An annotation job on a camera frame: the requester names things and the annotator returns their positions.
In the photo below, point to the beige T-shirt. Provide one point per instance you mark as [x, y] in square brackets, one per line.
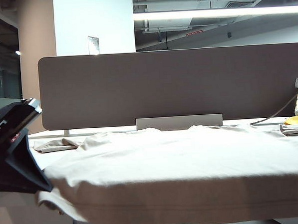
[166, 166]

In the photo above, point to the grey partition bracket plate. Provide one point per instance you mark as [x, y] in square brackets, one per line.
[179, 121]

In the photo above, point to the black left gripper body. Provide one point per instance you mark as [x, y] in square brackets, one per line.
[11, 116]

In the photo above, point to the white ceiling light strip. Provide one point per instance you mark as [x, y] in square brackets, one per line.
[208, 13]

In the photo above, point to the white cabinet with caster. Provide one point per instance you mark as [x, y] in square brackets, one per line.
[294, 221]

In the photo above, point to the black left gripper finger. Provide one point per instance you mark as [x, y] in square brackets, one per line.
[2, 180]
[29, 161]

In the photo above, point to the metal partition foot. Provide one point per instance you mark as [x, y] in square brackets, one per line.
[66, 132]

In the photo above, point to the dark glass door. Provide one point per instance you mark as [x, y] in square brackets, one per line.
[7, 74]

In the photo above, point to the ceiling air vent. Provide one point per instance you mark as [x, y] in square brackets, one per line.
[238, 4]

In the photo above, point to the yellow cloth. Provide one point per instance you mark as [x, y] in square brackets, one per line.
[293, 120]

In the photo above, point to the red ceiling sign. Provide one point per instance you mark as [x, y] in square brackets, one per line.
[194, 32]

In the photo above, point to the white wall notice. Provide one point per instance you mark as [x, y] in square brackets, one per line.
[93, 44]

